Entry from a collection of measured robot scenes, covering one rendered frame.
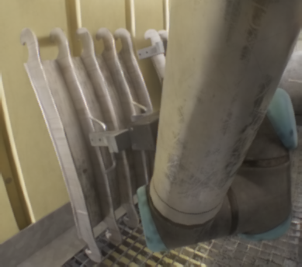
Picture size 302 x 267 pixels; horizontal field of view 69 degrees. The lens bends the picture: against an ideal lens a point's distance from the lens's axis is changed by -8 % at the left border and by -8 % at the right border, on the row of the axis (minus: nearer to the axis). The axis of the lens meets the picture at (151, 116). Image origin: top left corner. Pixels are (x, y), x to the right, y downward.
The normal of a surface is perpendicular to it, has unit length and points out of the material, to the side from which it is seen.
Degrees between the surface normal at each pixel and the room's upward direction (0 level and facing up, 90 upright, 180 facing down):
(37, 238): 90
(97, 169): 90
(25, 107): 90
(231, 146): 114
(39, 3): 90
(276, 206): 72
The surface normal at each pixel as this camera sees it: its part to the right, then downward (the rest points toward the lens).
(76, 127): 0.78, -0.15
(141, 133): -0.56, 0.26
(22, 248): 0.83, 0.14
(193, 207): -0.09, 0.65
